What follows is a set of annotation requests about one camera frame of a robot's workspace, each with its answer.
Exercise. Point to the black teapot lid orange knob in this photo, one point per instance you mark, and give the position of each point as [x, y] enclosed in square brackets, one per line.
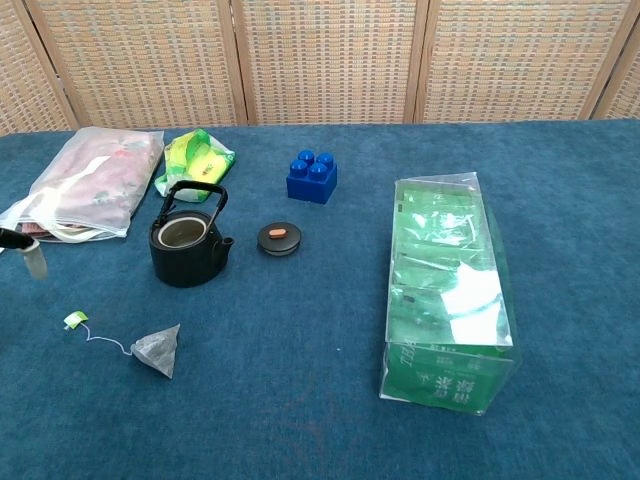
[280, 245]

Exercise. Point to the wicker folding screen panel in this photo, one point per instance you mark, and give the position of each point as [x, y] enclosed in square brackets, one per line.
[20, 75]
[140, 60]
[627, 90]
[330, 60]
[515, 60]

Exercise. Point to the translucent zip pouch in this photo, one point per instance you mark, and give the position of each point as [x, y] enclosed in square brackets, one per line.
[95, 185]

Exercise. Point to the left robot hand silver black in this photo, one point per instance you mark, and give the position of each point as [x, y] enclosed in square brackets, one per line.
[35, 260]

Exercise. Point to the green yellow snack packet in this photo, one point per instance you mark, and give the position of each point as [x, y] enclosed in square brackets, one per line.
[200, 160]

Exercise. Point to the blue carpet table cover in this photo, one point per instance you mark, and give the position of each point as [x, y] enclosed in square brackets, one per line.
[300, 350]

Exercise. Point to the blue plastic building block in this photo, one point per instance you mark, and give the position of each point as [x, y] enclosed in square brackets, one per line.
[310, 187]

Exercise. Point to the black cast iron teapot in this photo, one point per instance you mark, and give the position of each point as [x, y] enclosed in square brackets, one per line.
[185, 265]

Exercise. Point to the clear box of green tea packets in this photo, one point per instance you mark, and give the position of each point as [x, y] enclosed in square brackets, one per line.
[440, 250]

